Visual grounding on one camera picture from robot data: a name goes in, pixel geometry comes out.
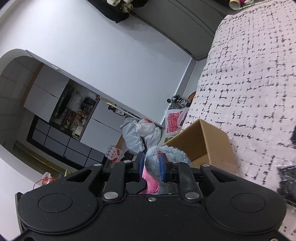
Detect grey pink paw plush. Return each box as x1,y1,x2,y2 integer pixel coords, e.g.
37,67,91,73
142,145,194,195

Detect brown cardboard box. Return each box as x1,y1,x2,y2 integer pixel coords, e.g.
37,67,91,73
165,120,238,175

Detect dark item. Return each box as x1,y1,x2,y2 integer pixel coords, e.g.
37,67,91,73
277,162,296,206

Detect grey plastic garbage bag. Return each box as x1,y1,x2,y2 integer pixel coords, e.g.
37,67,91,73
120,118,144,154

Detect white plastic garbage bag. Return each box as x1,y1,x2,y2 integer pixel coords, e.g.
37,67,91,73
135,118,162,149

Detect water bottle pack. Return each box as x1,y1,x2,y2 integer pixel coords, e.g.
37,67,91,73
105,146,122,162

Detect red printed plastic bag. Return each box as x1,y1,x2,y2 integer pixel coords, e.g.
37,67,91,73
165,108,189,138

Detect black white sneakers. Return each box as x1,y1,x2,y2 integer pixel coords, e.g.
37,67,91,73
167,94,192,109

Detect grey white shelf cabinet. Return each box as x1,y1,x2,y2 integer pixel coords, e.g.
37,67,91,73
0,48,165,172

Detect white black patterned blanket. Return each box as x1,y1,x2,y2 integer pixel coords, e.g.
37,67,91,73
181,0,296,237

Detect dark grey door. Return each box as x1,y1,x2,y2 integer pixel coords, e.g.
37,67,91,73
129,0,226,61

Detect clothes hanging on door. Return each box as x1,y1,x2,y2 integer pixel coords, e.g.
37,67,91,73
88,0,147,23

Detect paper cup on floor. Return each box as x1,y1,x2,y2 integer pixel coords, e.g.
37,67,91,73
229,0,241,11

